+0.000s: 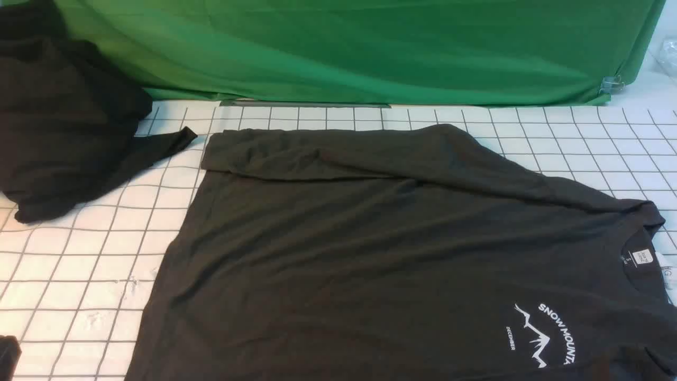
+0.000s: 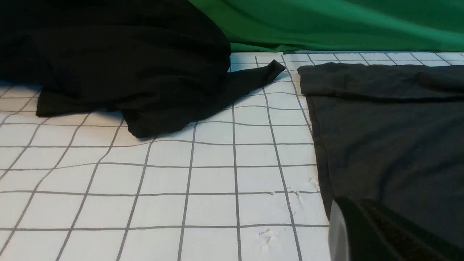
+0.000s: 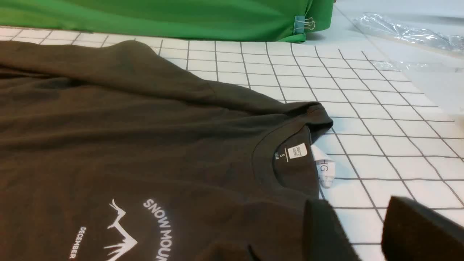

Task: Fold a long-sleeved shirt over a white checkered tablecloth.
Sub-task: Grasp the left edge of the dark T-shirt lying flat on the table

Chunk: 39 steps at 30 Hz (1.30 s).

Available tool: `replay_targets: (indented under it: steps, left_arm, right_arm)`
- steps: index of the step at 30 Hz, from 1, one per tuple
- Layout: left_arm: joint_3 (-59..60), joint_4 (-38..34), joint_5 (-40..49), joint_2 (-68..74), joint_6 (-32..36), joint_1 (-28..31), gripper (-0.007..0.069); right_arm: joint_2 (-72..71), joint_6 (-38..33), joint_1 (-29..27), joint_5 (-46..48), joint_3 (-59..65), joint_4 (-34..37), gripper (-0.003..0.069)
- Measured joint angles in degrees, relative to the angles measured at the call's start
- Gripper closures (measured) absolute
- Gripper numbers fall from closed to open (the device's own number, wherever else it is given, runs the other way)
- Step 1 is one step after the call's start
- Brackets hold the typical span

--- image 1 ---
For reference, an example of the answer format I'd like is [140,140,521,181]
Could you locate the green backdrop cloth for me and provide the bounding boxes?
[56,1,665,106]

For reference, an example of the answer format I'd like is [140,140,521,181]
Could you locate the black clothes pile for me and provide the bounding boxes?
[1,1,196,224]

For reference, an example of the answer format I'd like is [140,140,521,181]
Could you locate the white grid table mat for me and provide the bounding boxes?
[2,101,675,380]

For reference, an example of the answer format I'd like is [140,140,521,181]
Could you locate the metal binder clip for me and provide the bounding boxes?
[599,75,625,95]

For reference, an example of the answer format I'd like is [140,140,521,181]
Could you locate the clear plastic bag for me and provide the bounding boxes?
[655,35,676,80]

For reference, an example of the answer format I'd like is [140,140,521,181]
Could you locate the gray long-sleeved shirt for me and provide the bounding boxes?
[125,124,676,380]

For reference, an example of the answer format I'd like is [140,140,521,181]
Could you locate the white hang tag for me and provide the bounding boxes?
[661,265,676,306]

